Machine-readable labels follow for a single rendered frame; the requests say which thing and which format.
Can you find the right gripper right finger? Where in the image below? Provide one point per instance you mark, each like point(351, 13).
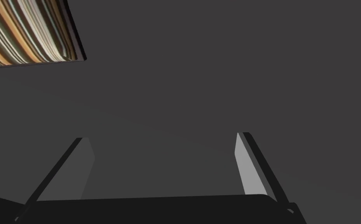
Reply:
point(252, 174)

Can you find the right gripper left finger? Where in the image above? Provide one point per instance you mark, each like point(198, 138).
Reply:
point(70, 174)

